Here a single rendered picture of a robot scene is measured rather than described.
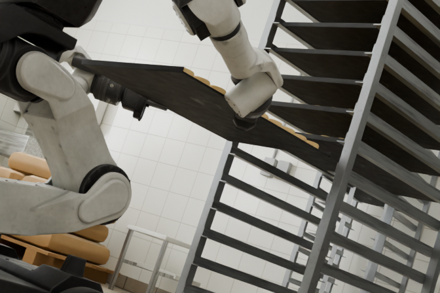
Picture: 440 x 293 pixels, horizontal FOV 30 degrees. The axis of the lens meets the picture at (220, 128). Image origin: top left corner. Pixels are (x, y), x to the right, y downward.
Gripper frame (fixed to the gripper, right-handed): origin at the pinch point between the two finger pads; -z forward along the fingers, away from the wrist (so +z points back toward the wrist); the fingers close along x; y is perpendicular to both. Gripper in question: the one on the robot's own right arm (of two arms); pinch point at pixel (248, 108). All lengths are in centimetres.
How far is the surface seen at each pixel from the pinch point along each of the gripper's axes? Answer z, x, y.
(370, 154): -37, 6, -38
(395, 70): -37, 33, -38
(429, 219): -66, -2, -66
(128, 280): -430, -65, 44
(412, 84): -44, 32, -45
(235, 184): -62, -12, -4
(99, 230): -412, -36, 75
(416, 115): -49, 25, -50
